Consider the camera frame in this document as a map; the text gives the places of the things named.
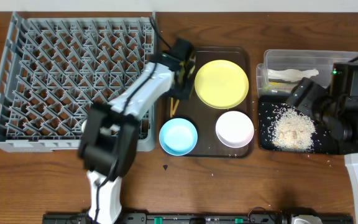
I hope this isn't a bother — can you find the pink bowl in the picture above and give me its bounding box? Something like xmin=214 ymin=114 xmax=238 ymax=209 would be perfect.
xmin=215 ymin=111 xmax=254 ymax=148

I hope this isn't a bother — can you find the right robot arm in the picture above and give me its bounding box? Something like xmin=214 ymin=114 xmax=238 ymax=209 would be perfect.
xmin=287 ymin=62 xmax=358 ymax=223

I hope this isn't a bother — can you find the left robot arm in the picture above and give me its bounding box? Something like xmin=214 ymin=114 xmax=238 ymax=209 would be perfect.
xmin=78 ymin=53 xmax=196 ymax=223

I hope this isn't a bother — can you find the pile of rice waste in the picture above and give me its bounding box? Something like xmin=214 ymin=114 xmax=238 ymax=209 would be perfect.
xmin=270 ymin=107 xmax=316 ymax=152

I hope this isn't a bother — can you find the black waste tray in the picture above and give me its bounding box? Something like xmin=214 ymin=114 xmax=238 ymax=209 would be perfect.
xmin=259 ymin=95 xmax=339 ymax=155

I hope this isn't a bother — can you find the yellow round plate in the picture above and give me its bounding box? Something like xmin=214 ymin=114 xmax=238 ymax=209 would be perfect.
xmin=195 ymin=60 xmax=249 ymax=109

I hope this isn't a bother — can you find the clear plastic bin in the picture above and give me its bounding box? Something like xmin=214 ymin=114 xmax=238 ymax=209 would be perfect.
xmin=256 ymin=49 xmax=358 ymax=96

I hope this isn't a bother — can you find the light blue bowl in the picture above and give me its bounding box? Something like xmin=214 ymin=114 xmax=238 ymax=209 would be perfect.
xmin=158 ymin=118 xmax=198 ymax=156

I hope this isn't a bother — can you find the dark brown serving tray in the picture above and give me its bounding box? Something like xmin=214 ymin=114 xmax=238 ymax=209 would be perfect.
xmin=167 ymin=47 xmax=254 ymax=158

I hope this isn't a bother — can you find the grey plastic dish rack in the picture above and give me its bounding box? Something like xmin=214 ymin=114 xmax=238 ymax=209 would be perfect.
xmin=0 ymin=13 xmax=155 ymax=152

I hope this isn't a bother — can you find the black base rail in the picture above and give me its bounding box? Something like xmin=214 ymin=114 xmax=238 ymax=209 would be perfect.
xmin=42 ymin=207 xmax=354 ymax=224

